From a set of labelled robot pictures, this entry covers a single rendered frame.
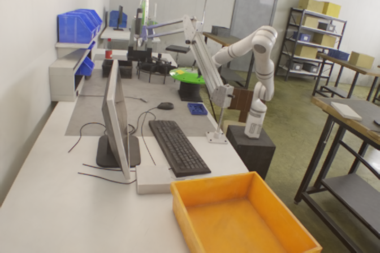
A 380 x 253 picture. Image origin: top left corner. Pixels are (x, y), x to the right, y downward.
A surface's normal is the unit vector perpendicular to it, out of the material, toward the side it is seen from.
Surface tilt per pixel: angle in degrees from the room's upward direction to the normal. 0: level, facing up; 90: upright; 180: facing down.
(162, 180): 0
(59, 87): 90
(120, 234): 0
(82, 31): 92
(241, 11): 90
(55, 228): 0
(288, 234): 86
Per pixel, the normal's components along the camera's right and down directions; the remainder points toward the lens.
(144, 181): 0.14, -0.90
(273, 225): -0.92, -0.04
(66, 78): 0.21, 0.44
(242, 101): -0.01, 0.42
